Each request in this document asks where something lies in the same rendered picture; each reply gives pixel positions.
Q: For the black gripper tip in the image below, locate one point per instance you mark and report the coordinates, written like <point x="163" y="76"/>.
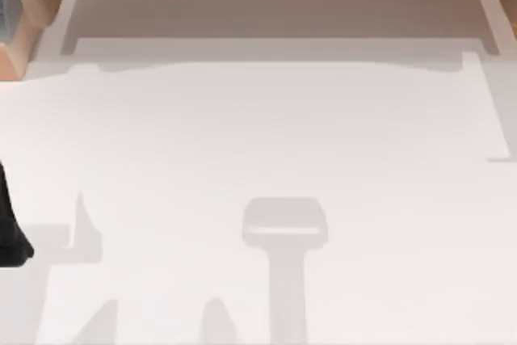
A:
<point x="11" y="236"/>

